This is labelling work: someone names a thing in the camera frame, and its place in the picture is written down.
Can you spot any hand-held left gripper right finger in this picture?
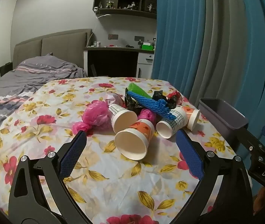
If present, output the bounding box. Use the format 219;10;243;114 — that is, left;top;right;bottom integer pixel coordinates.
175;129;255;224

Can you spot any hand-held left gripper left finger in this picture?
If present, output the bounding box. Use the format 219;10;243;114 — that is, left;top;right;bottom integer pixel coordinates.
8;130;93;224

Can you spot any grid print paper cup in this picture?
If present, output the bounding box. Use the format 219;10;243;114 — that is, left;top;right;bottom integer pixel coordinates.
108;104;138;133
156;107;188;139

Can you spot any orange print paper cup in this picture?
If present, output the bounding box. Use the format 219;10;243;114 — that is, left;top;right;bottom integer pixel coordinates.
114;119;155;161
181;106;201;131

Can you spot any grey plastic bin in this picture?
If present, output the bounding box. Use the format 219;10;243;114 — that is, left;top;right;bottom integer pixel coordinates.
199;98;249;143

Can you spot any large pink plastic bag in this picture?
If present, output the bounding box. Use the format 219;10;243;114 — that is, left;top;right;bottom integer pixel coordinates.
72;100;113;134

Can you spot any red wrapper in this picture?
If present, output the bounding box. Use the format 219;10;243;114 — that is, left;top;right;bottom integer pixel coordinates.
166;91;183;109

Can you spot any small pink plastic bag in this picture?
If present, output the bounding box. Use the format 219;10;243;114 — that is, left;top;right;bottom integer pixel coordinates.
137;108;157;124

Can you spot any black plastic bag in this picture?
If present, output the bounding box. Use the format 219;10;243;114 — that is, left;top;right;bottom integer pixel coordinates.
152;90;169;103

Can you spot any blue foam net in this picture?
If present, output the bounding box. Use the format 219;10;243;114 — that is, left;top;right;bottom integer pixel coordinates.
126;91;177;119

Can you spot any pale pink plastic bag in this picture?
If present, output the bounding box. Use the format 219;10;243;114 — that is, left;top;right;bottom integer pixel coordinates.
106;93;124;105

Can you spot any black printed wrapper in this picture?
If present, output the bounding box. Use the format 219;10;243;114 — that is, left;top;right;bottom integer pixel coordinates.
124;87;144;112

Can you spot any green plastic bag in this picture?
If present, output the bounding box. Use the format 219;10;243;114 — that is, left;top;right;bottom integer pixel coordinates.
127;83;153;98

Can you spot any floral tablecloth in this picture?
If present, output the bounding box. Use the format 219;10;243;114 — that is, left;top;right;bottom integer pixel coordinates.
0;76;254;224

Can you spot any grey striped blanket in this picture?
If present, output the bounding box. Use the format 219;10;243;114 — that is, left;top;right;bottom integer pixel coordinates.
0;53;87;150

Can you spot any dark wooden desk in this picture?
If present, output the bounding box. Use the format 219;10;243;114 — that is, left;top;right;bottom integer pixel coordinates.
83;45;156;78

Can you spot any white drawer cabinet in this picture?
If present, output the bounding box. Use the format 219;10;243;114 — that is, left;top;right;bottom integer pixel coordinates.
136;52;155;78

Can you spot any dark bedside board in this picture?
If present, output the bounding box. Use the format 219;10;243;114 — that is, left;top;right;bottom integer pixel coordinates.
0;62;13;77

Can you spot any green box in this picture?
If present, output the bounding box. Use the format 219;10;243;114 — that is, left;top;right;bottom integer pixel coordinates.
141;42;155;51

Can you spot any blue and grey curtain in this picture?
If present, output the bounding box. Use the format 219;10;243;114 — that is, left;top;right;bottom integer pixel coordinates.
150;0;265;159

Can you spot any row of small figurines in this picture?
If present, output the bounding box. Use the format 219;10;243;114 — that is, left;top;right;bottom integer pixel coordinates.
97;0;155;12

